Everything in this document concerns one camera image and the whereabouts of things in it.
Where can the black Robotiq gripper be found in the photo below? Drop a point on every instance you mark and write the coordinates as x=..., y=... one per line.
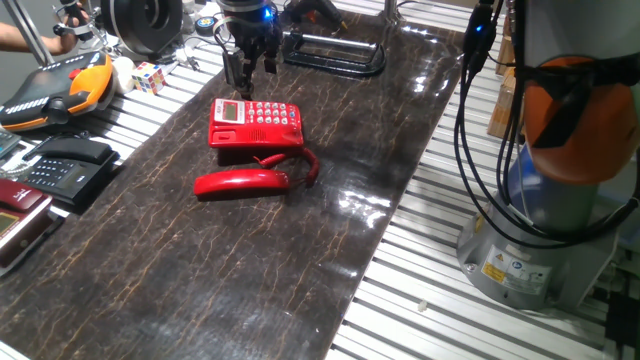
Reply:
x=250, y=27

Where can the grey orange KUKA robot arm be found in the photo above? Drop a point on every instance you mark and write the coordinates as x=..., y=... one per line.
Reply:
x=545, y=225

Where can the person's bare forearm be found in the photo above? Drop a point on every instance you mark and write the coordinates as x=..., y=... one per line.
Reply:
x=25, y=40

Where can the black telephone handset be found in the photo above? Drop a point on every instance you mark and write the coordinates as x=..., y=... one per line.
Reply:
x=75, y=149

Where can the black telephone base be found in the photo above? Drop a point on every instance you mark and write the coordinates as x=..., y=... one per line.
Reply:
x=65, y=180

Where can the dark red telephone handset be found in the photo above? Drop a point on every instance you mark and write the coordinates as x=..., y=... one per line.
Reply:
x=17, y=194

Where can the dark red telephone base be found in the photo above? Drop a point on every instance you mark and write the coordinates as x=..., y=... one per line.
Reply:
x=22, y=235

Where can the person's bare hand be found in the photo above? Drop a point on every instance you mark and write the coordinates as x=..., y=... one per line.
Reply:
x=67, y=42

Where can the small black tape roll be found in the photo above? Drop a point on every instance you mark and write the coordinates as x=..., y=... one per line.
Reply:
x=206, y=24

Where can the black glue gun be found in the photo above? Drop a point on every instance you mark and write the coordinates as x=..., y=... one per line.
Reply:
x=320, y=10

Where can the Rubik's cube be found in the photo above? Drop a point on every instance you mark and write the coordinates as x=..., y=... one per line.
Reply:
x=149, y=77

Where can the large black spool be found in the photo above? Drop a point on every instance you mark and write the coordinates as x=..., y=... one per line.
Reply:
x=135, y=30

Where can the white round object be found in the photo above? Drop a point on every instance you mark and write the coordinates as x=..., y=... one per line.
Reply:
x=123, y=72

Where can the black orange teach pendant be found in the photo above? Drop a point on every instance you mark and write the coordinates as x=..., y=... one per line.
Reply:
x=55, y=90

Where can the dark marble pattern mat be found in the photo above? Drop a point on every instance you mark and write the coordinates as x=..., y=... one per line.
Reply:
x=200, y=280

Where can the slanted metal pole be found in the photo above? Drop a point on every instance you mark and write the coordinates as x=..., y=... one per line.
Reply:
x=30, y=35

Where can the small wooden block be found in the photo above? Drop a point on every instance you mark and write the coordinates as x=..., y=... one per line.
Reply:
x=505, y=55

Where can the large wooden block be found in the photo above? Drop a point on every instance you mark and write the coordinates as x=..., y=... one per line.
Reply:
x=502, y=107

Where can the grey keypad device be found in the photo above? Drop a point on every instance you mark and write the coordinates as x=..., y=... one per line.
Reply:
x=6, y=142

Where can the small white scrap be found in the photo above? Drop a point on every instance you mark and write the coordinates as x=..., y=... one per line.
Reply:
x=423, y=305

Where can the upright metal post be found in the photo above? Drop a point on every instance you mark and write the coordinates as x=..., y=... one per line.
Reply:
x=391, y=10

